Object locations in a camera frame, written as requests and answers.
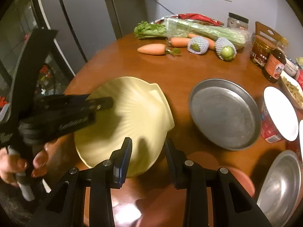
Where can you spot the orange bear-shaped plate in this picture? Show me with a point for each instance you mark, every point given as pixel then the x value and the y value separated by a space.
pixel 208 161

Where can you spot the left netted green fruit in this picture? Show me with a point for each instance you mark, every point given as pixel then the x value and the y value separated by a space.
pixel 198 45

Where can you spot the right netted green fruit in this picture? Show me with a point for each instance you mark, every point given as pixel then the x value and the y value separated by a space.
pixel 225 50

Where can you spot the chili sauce jar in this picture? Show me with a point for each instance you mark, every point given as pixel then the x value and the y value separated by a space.
pixel 261 50

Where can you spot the wooden chair right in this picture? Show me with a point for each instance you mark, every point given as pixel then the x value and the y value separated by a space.
pixel 271 35

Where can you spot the glass door cabinet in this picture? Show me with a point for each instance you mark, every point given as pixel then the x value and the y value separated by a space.
pixel 17 23

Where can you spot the middle carrot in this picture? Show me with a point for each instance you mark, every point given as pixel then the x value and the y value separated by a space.
pixel 179 42

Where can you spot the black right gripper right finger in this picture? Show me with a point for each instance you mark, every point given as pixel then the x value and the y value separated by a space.
pixel 176 163

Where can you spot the grey refrigerator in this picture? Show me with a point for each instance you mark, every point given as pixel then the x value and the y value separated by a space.
pixel 84 27

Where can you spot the celery bunch in bag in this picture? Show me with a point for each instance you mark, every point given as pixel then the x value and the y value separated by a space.
pixel 173 27

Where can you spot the small white jar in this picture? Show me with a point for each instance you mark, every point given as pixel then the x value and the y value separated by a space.
pixel 290 68

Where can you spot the red snack bag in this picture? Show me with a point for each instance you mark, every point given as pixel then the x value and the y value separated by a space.
pixel 192 17

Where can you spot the white dish with food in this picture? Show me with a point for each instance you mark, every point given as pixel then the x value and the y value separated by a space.
pixel 291 88

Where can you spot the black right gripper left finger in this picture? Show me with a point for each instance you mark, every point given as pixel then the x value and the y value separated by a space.
pixel 120 160

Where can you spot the person's left hand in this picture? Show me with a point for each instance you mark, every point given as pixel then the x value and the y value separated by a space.
pixel 12 164

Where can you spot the netted green fruit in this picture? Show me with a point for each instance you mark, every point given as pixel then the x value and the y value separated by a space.
pixel 198 45
pixel 225 50

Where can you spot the round metal pan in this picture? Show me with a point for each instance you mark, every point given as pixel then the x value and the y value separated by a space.
pixel 225 114

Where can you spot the front carrot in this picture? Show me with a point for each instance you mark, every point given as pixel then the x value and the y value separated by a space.
pixel 152 49

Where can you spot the steel bowl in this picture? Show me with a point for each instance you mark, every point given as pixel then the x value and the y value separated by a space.
pixel 280 191

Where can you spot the brown sauce bottle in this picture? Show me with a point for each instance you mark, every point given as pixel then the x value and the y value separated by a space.
pixel 274 66

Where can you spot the red instant noodle cup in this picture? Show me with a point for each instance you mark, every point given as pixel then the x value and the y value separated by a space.
pixel 278 117

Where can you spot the clear jar black lid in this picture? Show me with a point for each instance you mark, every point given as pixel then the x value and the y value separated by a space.
pixel 236 21

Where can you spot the cream shell-shaped plate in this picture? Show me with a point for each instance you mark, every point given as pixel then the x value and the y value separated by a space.
pixel 140 111

